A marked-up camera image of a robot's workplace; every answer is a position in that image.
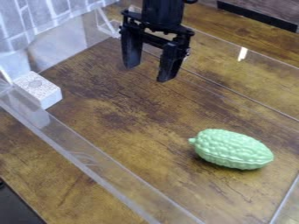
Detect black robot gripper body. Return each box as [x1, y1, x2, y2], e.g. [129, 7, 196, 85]
[120, 0, 195, 56]

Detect white speckled rectangular block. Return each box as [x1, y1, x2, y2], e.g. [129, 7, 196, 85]
[13, 71, 63, 109]

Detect clear acrylic tray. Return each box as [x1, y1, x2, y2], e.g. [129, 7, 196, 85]
[0, 5, 299, 224]

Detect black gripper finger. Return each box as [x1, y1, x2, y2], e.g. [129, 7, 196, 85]
[120, 27, 143, 68]
[156, 42, 185, 82]

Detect green bumpy bitter gourd toy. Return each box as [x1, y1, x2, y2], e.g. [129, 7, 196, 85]
[188, 129, 275, 170]

